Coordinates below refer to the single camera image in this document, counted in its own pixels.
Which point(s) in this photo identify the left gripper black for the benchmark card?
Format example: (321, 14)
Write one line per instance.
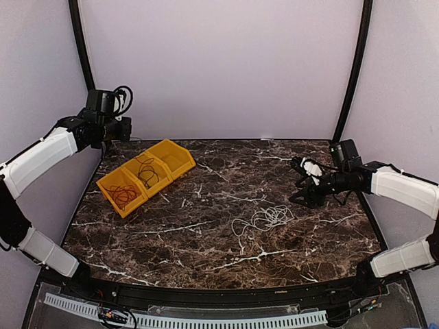
(125, 133)

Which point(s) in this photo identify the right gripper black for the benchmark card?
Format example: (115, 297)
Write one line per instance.
(309, 194)

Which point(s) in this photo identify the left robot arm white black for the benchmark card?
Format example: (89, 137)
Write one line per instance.
(101, 121)

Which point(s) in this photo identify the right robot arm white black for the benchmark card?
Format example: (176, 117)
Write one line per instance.
(385, 180)

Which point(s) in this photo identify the left yellow plastic bin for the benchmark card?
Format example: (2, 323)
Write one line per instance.
(123, 191)

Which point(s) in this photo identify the yellow plastic bin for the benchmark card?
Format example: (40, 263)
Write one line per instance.
(123, 191)
(177, 158)
(150, 172)

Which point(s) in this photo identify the middle yellow plastic bin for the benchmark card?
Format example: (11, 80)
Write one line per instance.
(150, 172)

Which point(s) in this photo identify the right yellow plastic bin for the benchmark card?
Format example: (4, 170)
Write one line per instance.
(177, 158)

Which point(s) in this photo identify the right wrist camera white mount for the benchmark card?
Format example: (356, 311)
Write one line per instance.
(307, 169)

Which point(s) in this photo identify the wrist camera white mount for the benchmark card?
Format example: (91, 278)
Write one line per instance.
(307, 169)
(124, 98)

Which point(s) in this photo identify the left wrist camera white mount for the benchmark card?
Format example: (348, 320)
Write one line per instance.
(124, 98)

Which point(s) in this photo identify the black front rail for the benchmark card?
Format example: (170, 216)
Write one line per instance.
(334, 294)

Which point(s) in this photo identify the left black frame post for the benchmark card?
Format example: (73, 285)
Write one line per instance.
(76, 22)

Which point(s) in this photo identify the black frame post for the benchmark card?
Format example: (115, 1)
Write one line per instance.
(76, 22)
(364, 25)

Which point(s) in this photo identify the small circuit board with wires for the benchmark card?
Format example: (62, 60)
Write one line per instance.
(112, 316)

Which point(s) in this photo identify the white slotted cable duct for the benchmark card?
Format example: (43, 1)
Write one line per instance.
(88, 310)

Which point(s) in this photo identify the right black frame post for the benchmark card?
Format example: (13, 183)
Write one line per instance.
(364, 25)

